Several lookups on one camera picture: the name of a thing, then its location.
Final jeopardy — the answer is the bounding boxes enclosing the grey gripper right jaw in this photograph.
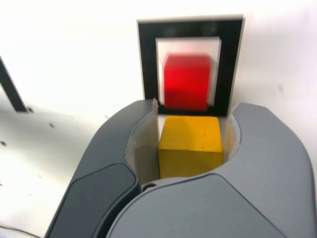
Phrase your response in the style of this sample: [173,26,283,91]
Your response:
[106,102,314,238]

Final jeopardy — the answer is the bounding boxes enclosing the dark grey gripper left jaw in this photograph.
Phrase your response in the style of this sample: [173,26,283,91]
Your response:
[46,98,159,238]

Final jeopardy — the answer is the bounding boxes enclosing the yellow cube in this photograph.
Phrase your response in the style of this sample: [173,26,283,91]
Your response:
[158,116,224,179]

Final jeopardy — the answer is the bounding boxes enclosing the red cube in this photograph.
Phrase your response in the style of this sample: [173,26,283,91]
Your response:
[162,52,213,112]

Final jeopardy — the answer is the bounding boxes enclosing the black tape square outline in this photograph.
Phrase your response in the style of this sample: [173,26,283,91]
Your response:
[136,18,245,117]

